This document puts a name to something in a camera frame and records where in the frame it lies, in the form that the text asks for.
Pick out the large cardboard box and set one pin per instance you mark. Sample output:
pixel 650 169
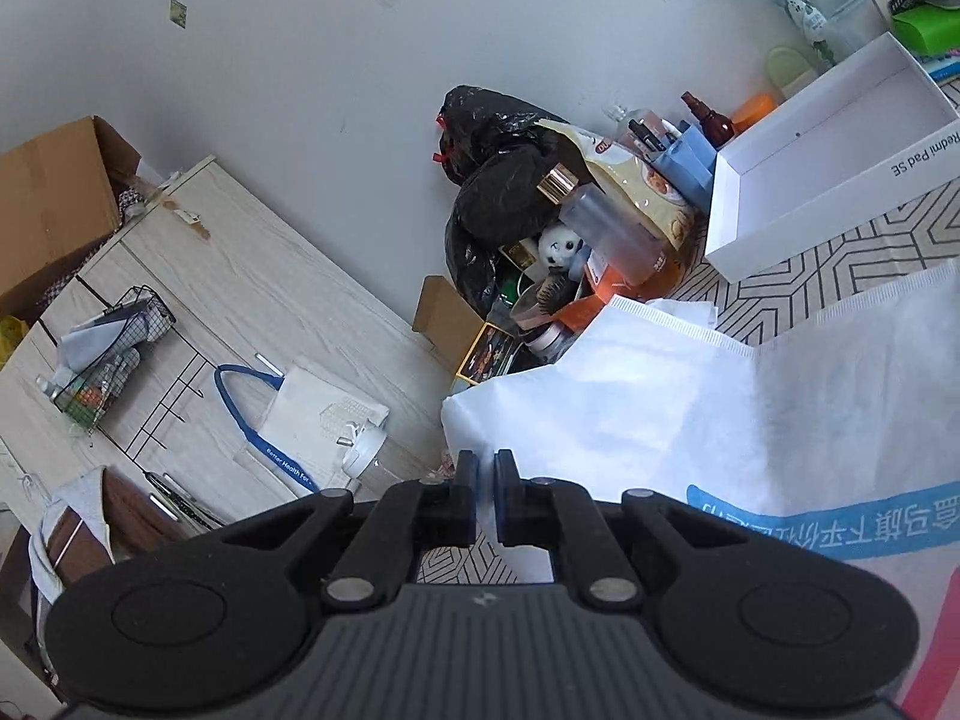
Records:
pixel 59 200

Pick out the brown cardboard piece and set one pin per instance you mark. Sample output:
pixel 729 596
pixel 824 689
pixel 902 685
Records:
pixel 445 319

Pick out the frosted clear bottle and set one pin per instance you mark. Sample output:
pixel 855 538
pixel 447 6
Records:
pixel 612 228

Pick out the orange cardboard box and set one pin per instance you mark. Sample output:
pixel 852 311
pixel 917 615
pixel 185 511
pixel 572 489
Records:
pixel 601 283

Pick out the snack bag beige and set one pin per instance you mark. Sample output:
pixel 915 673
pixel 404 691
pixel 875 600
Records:
pixel 622 173

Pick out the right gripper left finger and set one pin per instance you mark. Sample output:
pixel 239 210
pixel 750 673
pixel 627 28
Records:
pixel 209 621

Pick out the picture postcard book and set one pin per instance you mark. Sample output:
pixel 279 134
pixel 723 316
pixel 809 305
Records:
pixel 490 355

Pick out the blue pen holder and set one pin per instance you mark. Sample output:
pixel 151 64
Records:
pixel 689 165

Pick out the brown white garment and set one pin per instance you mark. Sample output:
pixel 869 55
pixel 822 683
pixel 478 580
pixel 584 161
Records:
pixel 98 519

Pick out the panda plush toy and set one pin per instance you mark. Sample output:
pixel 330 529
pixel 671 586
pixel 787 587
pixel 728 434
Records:
pixel 559 250

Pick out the green flat package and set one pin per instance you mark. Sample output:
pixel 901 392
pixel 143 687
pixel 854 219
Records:
pixel 927 30

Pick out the white shopping bag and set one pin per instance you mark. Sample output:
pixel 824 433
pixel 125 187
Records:
pixel 839 436

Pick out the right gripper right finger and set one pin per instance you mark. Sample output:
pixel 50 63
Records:
pixel 723 617

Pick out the white tablet box lid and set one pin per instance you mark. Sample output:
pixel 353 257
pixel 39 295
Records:
pixel 869 135

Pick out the brown glass bottle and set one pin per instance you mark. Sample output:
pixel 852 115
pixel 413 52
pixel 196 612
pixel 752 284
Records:
pixel 717 128

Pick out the green spray bottle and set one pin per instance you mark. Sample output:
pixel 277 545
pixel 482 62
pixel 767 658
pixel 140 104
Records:
pixel 812 25

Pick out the white wooden wardrobe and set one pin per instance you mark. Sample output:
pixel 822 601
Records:
pixel 245 288

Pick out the black plastic bag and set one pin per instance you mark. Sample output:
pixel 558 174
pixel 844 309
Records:
pixel 496 150

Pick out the white tote bag blue handles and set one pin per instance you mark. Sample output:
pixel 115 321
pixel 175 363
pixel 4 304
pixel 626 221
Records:
pixel 316 434

